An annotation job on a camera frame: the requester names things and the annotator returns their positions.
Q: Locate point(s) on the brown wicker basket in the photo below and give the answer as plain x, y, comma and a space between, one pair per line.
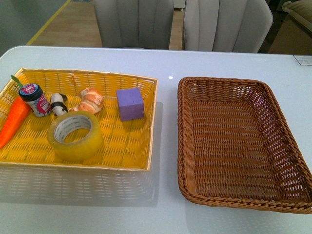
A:
235, 148

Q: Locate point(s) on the yellow woven basket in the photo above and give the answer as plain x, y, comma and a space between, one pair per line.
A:
127, 145

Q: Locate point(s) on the beige cushion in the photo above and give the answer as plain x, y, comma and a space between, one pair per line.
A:
300, 10

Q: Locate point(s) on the toy panda figure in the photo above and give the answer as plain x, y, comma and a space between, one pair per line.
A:
58, 104

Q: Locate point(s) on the right grey chair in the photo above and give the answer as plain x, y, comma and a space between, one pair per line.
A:
238, 26

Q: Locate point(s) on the grey chair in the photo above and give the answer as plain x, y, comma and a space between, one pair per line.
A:
238, 26
143, 24

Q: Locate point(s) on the clear yellowish tape roll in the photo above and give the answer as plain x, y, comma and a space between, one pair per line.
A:
75, 136

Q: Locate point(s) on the label sticker on table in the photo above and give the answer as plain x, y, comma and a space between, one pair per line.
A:
304, 60

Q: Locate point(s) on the small jar with black lid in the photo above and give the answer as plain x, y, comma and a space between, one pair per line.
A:
34, 96

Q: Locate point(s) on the toy croissant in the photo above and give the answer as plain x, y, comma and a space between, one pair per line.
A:
91, 101

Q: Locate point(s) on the left grey chair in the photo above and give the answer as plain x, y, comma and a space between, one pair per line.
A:
143, 24

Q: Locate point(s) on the purple foam cube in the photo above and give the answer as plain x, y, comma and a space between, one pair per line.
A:
130, 103

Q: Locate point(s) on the orange toy carrot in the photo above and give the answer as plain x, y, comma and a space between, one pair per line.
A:
16, 116

